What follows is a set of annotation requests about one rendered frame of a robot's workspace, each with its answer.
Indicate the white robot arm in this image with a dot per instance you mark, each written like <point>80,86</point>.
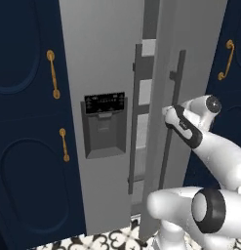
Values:
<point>219,156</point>

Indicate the grey fridge door with dispenser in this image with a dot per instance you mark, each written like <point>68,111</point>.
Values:
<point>99,58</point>

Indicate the plain grey fridge door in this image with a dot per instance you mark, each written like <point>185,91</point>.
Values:
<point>196,29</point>

